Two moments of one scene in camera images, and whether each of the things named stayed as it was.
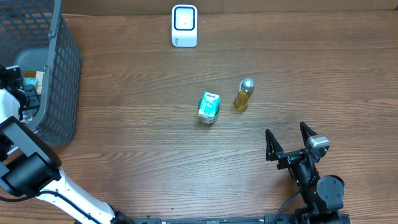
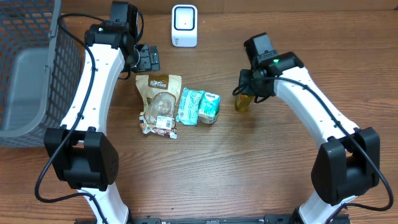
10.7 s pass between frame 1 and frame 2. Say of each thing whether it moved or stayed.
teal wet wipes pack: moved
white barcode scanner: stayed
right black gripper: moved
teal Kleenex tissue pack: stayed
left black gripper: moved
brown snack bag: moved
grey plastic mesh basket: stayed
